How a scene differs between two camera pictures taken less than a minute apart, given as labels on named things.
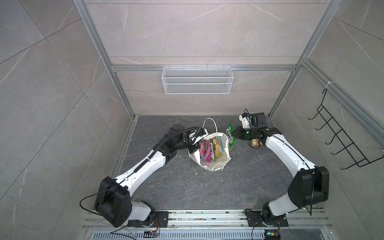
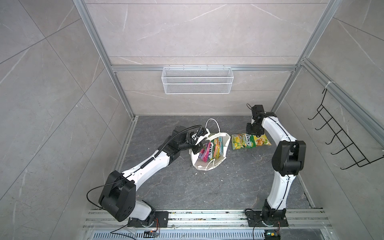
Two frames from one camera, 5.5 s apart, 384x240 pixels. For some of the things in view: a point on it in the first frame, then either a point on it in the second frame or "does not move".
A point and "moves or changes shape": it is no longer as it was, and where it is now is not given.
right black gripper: (239, 135) → (249, 132)
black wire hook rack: (359, 158) does not move
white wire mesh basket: (197, 80) does not move
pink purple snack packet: (205, 149) moves or changes shape
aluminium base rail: (214, 225) does not move
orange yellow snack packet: (218, 152) does not move
